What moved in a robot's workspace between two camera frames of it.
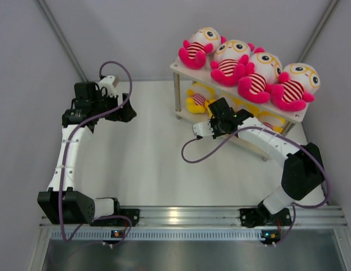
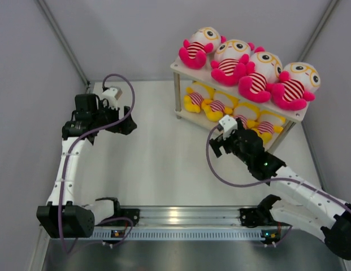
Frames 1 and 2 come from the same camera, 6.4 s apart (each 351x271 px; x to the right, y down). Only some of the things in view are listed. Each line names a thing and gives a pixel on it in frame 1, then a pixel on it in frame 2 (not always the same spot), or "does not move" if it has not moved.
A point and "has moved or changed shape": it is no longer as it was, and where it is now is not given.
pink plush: [297, 84] does not move
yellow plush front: [199, 98] has moved or changed shape
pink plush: [262, 70] does not move
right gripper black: [216, 133] -> [219, 141]
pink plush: [229, 66] does not move
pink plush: [203, 42] does not move
